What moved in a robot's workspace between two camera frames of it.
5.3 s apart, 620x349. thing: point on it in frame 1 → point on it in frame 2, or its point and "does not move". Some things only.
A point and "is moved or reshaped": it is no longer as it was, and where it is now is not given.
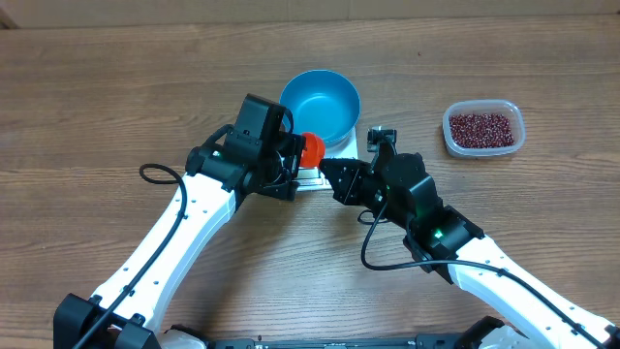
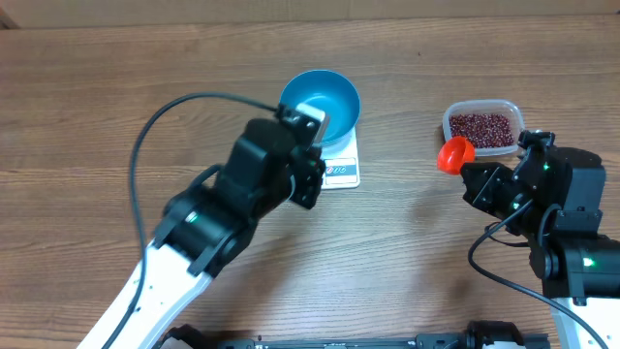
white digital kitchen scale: x=311 y=179 does not move
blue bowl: x=322 y=102 does not move
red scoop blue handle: x=315 y=153 is moved or reshaped
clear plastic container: x=479 y=128 does not move
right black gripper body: x=361 y=185 → x=498 y=194
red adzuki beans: x=481 y=131 does not move
